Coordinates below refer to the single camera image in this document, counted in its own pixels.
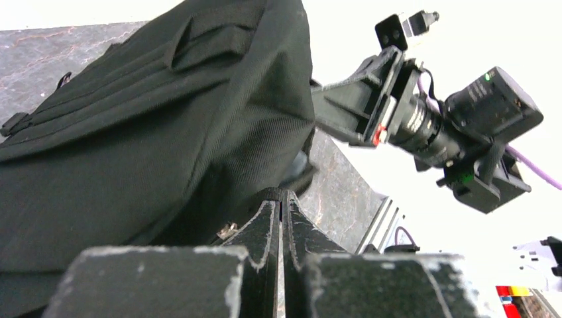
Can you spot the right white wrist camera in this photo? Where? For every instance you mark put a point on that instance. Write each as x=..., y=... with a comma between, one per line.
x=393, y=31

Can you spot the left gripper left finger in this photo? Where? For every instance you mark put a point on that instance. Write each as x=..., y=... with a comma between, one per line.
x=237, y=279

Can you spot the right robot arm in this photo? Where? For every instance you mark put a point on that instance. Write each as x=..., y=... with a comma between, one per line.
x=466, y=135

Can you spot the black student backpack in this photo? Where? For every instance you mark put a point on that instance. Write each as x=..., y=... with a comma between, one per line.
x=164, y=139

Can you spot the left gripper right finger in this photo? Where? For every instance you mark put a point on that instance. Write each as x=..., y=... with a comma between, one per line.
x=323, y=280

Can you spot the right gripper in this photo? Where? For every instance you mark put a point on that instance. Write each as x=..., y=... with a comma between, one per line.
x=366, y=109

